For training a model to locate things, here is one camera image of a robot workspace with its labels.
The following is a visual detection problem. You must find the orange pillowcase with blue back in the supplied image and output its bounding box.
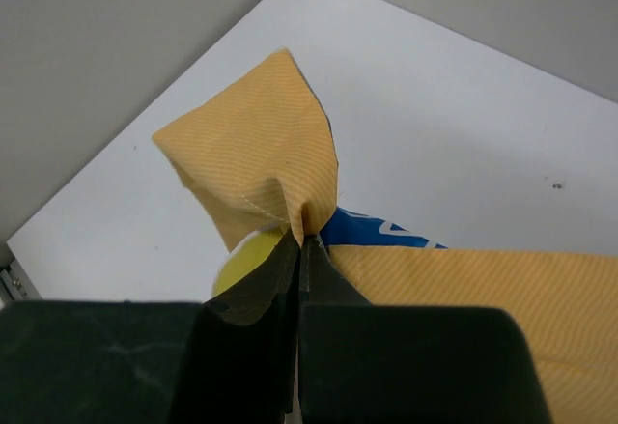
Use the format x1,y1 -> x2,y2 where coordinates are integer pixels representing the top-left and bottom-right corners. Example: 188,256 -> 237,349
153,49 -> 617,423

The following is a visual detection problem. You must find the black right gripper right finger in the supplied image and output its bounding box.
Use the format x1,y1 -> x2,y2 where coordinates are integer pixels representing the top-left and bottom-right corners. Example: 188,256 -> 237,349
298,237 -> 551,423

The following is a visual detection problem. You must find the white pillow with yellow edge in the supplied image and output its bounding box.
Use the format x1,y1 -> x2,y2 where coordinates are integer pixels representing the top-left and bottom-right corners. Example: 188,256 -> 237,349
211,226 -> 285,298

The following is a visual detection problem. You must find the aluminium side rail frame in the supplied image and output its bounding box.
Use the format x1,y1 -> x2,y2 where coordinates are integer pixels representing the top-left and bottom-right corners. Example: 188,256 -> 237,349
0,260 -> 42,308

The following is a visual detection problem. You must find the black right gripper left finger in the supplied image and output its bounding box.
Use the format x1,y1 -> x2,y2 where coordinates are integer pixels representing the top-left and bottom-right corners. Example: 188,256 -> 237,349
1,235 -> 300,423

